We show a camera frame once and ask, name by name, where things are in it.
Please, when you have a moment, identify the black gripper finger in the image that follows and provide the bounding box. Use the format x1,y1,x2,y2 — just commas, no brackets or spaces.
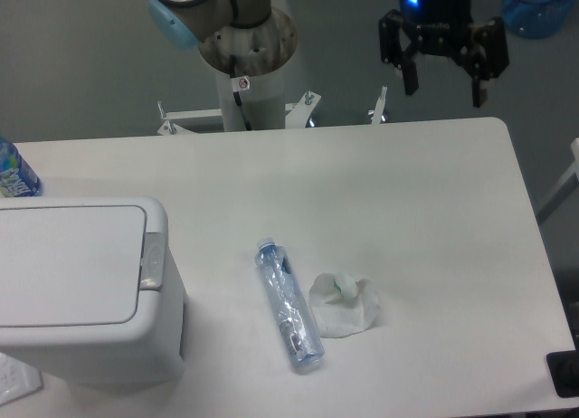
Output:
458,17,509,108
378,9,422,96

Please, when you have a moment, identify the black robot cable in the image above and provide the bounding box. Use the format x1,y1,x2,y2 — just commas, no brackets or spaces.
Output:
228,53,253,132

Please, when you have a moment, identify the white furniture frame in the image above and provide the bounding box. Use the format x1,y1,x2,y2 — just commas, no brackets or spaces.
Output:
536,138,578,226

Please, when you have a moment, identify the blue labelled water bottle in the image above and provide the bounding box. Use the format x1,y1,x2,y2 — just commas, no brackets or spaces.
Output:
1,137,43,198

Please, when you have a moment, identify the crumpled white paper cup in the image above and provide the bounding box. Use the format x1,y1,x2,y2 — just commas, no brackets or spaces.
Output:
308,273,381,338

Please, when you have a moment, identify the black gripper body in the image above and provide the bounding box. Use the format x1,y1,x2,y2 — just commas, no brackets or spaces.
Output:
399,0,473,60

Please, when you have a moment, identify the white paper sheet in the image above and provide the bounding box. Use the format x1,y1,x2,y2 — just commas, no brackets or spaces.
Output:
1,354,43,406

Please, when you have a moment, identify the empty clear plastic bottle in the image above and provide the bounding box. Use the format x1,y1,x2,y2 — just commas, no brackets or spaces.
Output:
254,238,325,374

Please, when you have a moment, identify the white trash can lid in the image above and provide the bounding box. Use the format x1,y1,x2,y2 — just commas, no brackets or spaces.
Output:
1,206,146,328

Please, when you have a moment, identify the black device at table edge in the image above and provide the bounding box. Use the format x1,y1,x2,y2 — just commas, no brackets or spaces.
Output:
546,350,578,398

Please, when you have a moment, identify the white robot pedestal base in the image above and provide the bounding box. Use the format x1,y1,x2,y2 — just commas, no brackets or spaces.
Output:
156,6,389,137

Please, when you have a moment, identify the white trash can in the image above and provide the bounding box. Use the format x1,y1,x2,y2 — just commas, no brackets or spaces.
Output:
1,197,187,384

